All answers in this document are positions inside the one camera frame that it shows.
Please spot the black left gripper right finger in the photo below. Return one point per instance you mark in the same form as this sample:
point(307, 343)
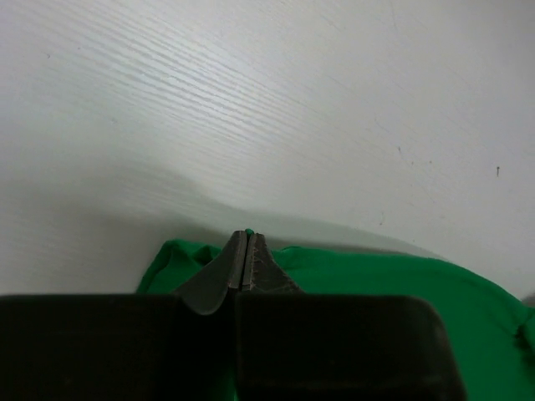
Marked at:
point(261, 274)

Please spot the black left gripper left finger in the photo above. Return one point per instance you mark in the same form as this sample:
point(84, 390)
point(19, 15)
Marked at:
point(206, 291)

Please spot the green polo t shirt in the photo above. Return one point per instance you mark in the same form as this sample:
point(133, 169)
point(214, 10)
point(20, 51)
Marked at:
point(492, 333)

